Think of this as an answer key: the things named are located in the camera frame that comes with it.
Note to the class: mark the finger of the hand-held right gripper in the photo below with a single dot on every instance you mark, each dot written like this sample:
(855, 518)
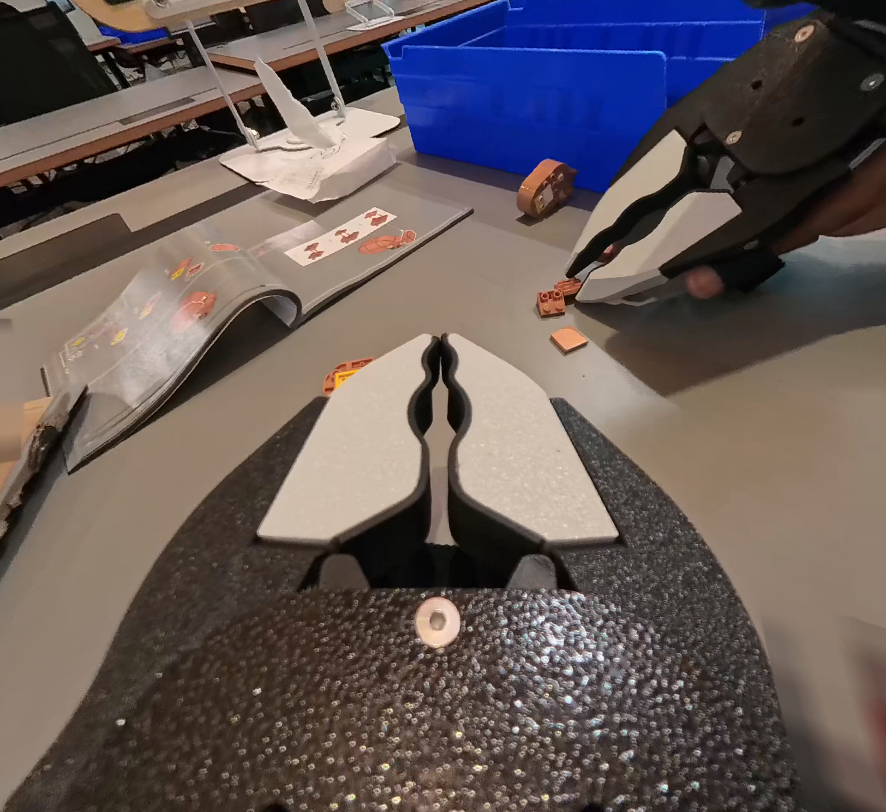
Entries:
(640, 196)
(657, 248)

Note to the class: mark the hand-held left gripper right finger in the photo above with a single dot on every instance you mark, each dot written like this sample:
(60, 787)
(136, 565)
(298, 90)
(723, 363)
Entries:
(526, 459)

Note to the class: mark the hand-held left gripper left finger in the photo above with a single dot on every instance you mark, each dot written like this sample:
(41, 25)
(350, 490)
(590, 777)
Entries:
(353, 452)

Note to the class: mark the small brown toy brick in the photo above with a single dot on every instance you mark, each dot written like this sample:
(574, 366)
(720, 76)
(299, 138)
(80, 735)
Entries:
(569, 287)
(552, 303)

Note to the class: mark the person's right hand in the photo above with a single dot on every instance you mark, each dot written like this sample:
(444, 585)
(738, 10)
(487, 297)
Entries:
(824, 217)

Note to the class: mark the orange and brown toy brick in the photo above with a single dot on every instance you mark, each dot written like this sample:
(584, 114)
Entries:
(344, 374)

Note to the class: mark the brown toy brick model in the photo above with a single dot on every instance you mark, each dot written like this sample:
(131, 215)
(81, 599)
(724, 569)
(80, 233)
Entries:
(547, 187)

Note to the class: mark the flat brown toy tile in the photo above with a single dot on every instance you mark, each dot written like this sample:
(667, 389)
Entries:
(569, 340)

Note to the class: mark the blue plastic bin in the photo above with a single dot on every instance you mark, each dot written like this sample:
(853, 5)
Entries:
(533, 106)
(644, 2)

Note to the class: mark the open instruction booklet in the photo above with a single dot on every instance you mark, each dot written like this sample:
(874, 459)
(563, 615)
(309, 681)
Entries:
(235, 286)

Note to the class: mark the crumpled white plastic bag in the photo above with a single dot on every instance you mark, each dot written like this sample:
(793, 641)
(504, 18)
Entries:
(311, 154)

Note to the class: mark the white plastic tray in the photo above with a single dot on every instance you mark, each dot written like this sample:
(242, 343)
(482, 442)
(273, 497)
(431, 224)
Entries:
(370, 13)

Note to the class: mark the black office chair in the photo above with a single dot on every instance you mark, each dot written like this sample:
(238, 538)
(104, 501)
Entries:
(48, 61)

